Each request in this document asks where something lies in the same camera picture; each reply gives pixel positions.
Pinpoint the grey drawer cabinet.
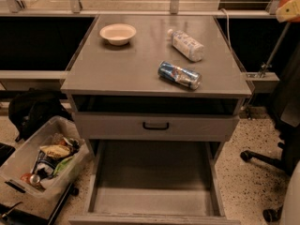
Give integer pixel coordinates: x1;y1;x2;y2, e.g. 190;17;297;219
60;14;253;225

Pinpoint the blue soda can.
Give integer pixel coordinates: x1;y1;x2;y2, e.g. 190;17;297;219
157;61;202;90

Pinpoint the closed grey drawer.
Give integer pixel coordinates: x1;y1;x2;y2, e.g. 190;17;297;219
73;112;239;142

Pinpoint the clear plastic water bottle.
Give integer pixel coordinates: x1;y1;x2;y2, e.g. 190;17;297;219
167;29;204;62

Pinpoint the blue white snack bag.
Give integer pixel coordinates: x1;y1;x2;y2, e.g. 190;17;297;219
32;151;57;179

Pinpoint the black backpack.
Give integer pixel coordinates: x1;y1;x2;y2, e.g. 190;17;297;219
8;89;72;142

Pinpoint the white cable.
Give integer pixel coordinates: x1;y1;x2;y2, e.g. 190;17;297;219
220;7;233;50

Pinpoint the black drawer handle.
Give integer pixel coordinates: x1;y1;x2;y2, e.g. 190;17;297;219
142;122;170;130

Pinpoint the clear plastic bin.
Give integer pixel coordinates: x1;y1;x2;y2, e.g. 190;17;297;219
0;116;90;215

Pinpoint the open grey drawer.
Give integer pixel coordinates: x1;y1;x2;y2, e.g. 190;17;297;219
69;141;241;225

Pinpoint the white bowl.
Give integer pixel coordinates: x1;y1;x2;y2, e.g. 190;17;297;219
99;23;136;46

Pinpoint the black office chair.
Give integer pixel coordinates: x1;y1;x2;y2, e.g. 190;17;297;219
239;44;300;223

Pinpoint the yellow chip bag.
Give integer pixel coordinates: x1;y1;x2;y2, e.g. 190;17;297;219
40;144;71;158

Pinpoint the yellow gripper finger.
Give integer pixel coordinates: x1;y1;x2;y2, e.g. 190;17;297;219
276;0;300;23

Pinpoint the metal support rod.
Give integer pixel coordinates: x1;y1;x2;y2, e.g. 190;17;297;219
257;22;291;79

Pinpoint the green snack bag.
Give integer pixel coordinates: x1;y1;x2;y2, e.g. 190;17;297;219
52;156;73;176

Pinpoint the silver can in bin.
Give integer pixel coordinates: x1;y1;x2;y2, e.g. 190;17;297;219
29;174;40;186

